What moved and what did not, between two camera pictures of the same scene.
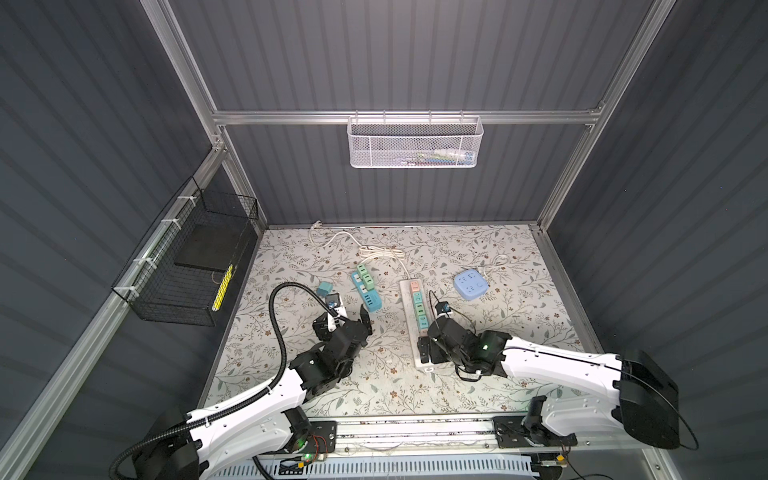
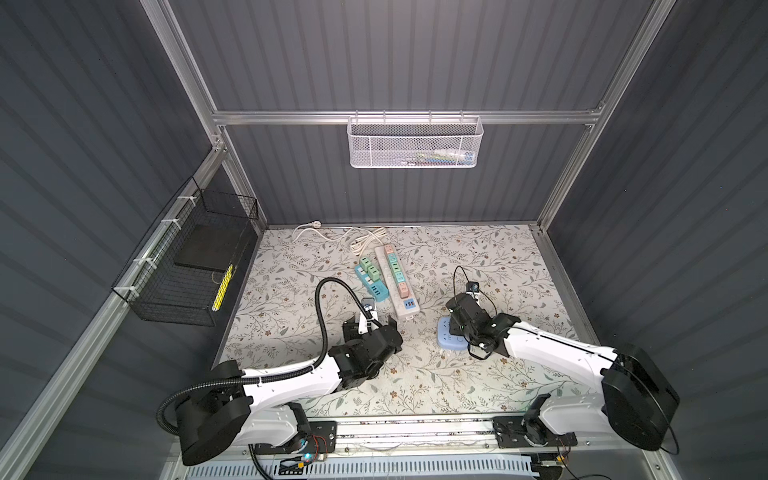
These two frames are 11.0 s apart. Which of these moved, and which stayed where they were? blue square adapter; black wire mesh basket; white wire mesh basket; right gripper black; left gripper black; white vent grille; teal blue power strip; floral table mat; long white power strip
Moved: left gripper black; blue square adapter; right gripper black; teal blue power strip; long white power strip
Stayed: white wire mesh basket; black wire mesh basket; floral table mat; white vent grille
